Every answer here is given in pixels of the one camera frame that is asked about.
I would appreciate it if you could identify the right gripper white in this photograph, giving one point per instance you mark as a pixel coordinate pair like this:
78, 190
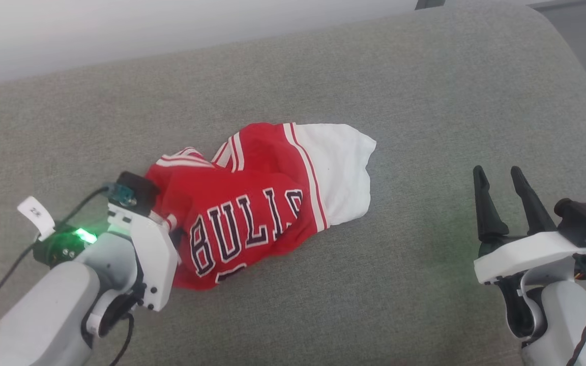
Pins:
527, 254

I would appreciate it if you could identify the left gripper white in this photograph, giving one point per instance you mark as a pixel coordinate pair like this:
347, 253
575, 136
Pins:
153, 254

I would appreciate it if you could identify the red white Bulls jersey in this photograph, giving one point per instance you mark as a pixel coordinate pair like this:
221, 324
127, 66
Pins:
252, 203

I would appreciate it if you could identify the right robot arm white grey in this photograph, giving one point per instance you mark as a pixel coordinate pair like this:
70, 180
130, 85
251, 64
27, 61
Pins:
567, 320

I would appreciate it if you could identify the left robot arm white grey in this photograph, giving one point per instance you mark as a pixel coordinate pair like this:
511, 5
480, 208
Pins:
49, 310

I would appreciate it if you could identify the grey fabric sofa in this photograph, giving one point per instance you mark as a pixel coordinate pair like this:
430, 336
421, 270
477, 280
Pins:
323, 315

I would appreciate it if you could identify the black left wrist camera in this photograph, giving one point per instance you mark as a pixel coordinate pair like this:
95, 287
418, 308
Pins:
138, 188

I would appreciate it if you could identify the grey metal post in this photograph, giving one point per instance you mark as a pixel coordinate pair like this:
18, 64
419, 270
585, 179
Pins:
429, 4

